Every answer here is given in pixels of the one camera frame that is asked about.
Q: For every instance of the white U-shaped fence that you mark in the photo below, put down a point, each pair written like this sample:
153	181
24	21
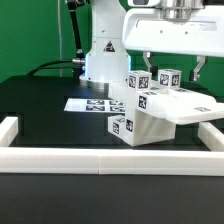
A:
102	162

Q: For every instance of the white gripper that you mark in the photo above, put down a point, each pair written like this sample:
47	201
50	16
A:
190	27

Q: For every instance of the white marker base plate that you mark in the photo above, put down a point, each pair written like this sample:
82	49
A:
94	105

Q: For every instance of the white chair back frame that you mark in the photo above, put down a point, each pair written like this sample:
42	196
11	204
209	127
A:
179	106

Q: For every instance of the white chair seat part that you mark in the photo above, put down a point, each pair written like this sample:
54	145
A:
141	128

